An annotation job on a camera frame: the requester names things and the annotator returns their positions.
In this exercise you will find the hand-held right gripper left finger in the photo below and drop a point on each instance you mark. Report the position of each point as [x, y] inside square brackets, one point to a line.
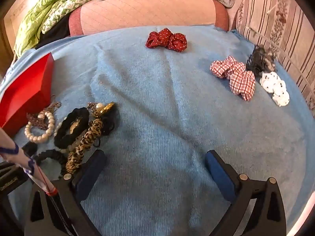
[91, 174]

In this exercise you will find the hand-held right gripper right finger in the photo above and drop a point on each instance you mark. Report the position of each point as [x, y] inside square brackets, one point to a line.
[217, 174]

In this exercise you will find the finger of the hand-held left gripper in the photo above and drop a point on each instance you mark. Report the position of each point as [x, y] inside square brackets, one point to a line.
[29, 149]

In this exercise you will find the black velvet scrunchie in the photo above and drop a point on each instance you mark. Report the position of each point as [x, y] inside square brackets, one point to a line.
[61, 137]

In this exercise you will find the pearl bead strand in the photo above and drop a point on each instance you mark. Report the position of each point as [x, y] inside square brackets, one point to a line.
[59, 126]

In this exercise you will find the gold pendant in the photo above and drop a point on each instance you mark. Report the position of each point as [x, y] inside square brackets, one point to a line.
[73, 127]

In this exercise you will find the red box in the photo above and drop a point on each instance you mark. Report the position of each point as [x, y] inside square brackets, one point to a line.
[24, 91]

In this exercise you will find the pearl brooch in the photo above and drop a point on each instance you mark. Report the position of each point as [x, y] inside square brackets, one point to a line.
[99, 107]

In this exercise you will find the blue blanket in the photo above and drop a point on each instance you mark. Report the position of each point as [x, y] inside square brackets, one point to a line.
[160, 115]

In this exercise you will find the red plaid scrunchie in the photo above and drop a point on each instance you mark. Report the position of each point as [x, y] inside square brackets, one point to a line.
[236, 78]

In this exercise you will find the white dotted scrunchie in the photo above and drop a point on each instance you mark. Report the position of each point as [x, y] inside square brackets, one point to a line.
[275, 86]

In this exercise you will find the black hair claw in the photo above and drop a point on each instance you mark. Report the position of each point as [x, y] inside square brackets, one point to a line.
[258, 61]

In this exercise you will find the green floral quilt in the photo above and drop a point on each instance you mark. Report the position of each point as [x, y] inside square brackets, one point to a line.
[49, 9]

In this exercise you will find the red polka dot scrunchie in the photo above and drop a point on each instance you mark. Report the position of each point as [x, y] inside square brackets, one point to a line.
[160, 39]

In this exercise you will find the striped floral cushion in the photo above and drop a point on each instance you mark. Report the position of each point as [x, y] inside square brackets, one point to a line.
[278, 19]

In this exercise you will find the pink cushion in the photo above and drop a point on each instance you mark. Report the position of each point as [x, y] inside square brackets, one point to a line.
[147, 9]

